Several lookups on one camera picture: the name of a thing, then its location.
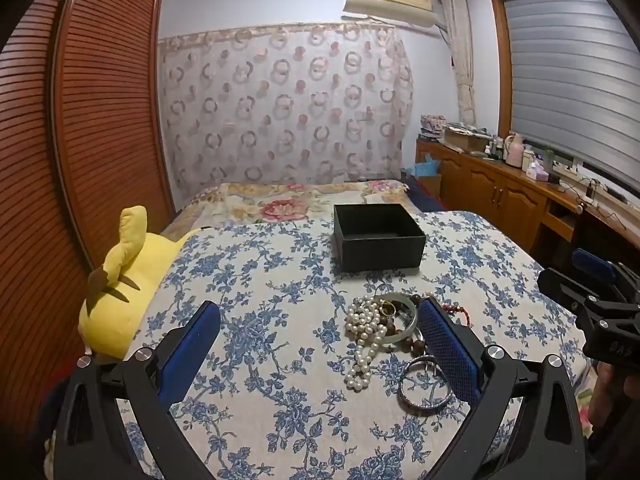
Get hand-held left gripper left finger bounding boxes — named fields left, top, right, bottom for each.
left=52, top=301, right=223, bottom=480

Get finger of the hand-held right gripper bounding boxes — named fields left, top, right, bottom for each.
left=537, top=267, right=602, bottom=320
left=571, top=248, right=621, bottom=297

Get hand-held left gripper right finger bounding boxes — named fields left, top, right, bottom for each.
left=416, top=297, right=590, bottom=480

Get red bead bracelet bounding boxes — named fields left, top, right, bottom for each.
left=422, top=292, right=474, bottom=329

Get brown wooden bead bracelet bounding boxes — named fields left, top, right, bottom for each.
left=377, top=300, right=427, bottom=357

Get pale green jade bangle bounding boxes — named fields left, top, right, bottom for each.
left=372, top=292, right=419, bottom=345

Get silver bangle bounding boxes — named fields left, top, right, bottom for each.
left=397, top=355, right=457, bottom=416

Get white pearl necklace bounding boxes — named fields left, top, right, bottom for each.
left=344, top=296, right=389, bottom=392

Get black jewelry box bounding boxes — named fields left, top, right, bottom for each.
left=332, top=203, right=427, bottom=273

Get person's right hand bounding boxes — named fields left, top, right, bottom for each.
left=589, top=363, right=640, bottom=428

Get yellow plush toy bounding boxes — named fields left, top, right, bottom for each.
left=44, top=206, right=207, bottom=476

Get blue floral bedsheet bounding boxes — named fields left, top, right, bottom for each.
left=122, top=210, right=590, bottom=480

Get pink tissue pack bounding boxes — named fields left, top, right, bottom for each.
left=525, top=157, right=552, bottom=181

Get wooden cabinet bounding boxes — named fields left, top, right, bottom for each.
left=415, top=137, right=640, bottom=272

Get pink thermos jug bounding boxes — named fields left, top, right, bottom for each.
left=505, top=133, right=526, bottom=166

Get dark blue cloth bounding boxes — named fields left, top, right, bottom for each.
left=400, top=167, right=453, bottom=214

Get small brown cardboard box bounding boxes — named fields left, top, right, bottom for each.
left=417, top=174, right=444, bottom=199

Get pink floral blanket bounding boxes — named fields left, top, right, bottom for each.
left=160, top=179, right=411, bottom=237

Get flat cardboard box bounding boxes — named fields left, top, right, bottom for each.
left=442, top=126, right=494, bottom=154

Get blue paper bag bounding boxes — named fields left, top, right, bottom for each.
left=415, top=155, right=442, bottom=179

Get grey window blind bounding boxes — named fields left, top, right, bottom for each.
left=502, top=0, right=640, bottom=182

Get stack of patterned fabric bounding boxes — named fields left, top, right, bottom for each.
left=420, top=114, right=449, bottom=141

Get circle patterned curtain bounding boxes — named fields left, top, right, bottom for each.
left=157, top=22, right=416, bottom=201

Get tied cream curtain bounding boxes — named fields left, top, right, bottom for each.
left=440, top=0, right=477, bottom=127

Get wooden window frame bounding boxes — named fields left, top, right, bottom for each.
left=489, top=0, right=518, bottom=141

